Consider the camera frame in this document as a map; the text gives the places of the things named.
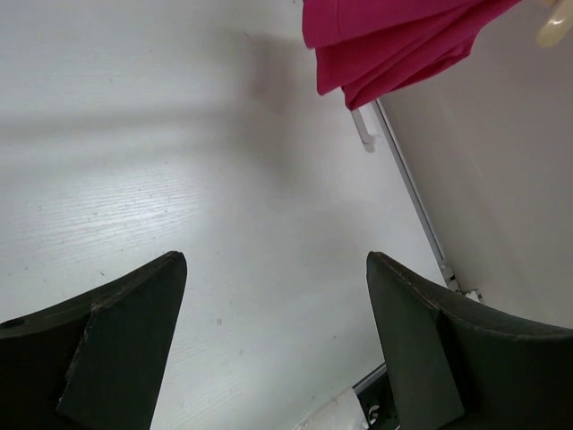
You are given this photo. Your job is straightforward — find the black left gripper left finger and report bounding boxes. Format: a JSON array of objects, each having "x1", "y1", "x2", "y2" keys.
[{"x1": 1, "y1": 251, "x2": 186, "y2": 429}]

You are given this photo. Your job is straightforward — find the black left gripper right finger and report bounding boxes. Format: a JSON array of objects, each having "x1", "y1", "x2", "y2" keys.
[{"x1": 366, "y1": 252, "x2": 572, "y2": 429}]

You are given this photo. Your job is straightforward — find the pink trousers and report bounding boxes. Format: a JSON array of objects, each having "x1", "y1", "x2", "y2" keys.
[{"x1": 302, "y1": 0, "x2": 517, "y2": 110}]

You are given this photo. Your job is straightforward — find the beige wooden hanger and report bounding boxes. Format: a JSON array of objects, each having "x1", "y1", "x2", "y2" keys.
[{"x1": 536, "y1": 0, "x2": 573, "y2": 48}]

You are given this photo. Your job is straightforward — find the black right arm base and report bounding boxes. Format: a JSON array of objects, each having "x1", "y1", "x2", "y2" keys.
[{"x1": 353, "y1": 364, "x2": 400, "y2": 430}]

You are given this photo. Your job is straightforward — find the white clothes rack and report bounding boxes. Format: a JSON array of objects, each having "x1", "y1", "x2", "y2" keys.
[{"x1": 351, "y1": 105, "x2": 381, "y2": 153}]

